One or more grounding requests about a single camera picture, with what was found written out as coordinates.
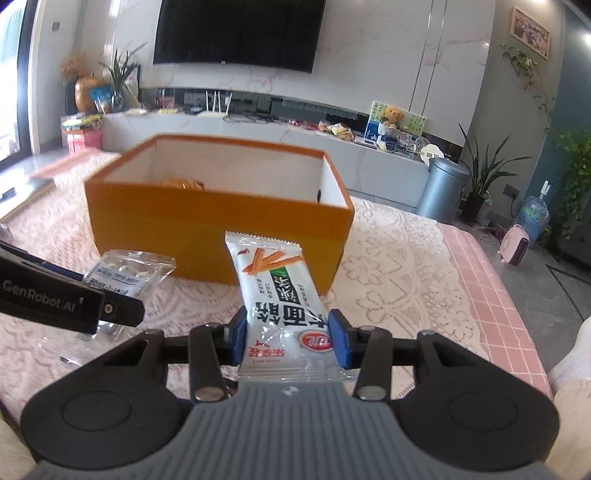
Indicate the potted long-leaf plant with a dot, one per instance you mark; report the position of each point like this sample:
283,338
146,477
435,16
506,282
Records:
486,166

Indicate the orange gourd vase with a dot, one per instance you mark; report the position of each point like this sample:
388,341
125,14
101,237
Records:
83,93

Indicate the climbing green plant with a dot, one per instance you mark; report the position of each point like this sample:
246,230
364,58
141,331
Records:
575,184

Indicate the clear quail egg pack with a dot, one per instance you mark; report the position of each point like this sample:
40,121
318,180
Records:
135,274

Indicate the pink small heater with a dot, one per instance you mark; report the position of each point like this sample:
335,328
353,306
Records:
514,245

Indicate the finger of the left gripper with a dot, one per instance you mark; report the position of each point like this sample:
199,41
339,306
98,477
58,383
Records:
122,310

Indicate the teddy bear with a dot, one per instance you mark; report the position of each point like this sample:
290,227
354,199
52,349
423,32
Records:
392,117

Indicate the white wifi router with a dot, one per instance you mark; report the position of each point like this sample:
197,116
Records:
217,104

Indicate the left potted plant vase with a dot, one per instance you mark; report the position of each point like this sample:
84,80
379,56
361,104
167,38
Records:
120,68

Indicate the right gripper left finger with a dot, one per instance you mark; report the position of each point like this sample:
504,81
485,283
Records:
210,347

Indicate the white gluten stick pack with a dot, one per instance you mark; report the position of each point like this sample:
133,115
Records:
287,334

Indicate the red noodle snack bag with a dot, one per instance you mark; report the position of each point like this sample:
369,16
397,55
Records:
183,184

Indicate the pink lace tablecloth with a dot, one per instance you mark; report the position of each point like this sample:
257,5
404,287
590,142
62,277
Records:
400,272

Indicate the person leg white sock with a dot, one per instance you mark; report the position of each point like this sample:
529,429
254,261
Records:
570,456

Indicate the orange cardboard box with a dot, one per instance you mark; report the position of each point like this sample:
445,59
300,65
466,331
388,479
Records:
268,189

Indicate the black television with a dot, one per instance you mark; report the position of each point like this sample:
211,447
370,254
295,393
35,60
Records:
282,34

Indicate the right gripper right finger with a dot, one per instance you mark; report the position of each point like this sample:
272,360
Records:
370,351

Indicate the grey metal trash bin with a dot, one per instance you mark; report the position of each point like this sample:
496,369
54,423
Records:
443,191

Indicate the pink storage box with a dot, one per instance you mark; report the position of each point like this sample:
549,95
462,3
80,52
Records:
82,139

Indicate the framed wall picture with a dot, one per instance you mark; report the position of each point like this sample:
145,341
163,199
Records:
530,33

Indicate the blue water jug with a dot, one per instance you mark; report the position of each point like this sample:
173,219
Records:
533,215

